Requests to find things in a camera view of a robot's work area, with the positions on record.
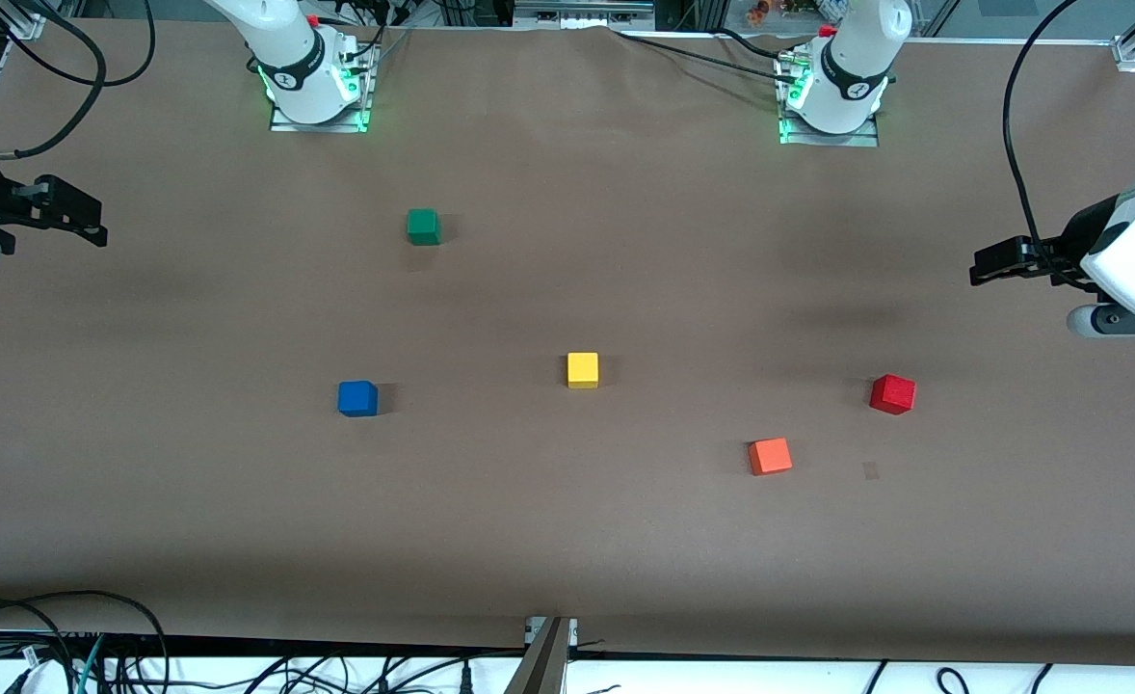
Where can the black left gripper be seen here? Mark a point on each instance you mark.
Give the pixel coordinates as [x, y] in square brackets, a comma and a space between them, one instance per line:
[1071, 247]

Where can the red cube block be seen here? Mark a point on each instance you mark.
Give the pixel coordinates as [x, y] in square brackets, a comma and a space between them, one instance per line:
[892, 394]

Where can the blue cube block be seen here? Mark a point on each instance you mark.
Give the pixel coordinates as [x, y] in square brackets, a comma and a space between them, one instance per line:
[357, 398]

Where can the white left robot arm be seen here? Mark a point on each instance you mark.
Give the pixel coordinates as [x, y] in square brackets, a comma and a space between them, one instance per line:
[857, 58]

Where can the orange cube block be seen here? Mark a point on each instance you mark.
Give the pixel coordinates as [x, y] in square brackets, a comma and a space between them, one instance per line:
[770, 456]

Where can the green cube block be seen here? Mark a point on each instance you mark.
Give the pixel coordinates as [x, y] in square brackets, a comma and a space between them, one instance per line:
[423, 227]

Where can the yellow cube block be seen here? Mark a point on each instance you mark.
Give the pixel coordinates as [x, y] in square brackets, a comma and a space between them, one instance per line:
[583, 369]

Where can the brown paper table cover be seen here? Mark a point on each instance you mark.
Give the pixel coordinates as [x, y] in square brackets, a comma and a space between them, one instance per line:
[567, 540]

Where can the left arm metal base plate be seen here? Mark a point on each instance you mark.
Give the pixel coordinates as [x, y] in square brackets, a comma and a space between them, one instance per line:
[864, 141]

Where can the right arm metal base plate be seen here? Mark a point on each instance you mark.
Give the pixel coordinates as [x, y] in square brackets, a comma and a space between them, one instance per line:
[283, 124]

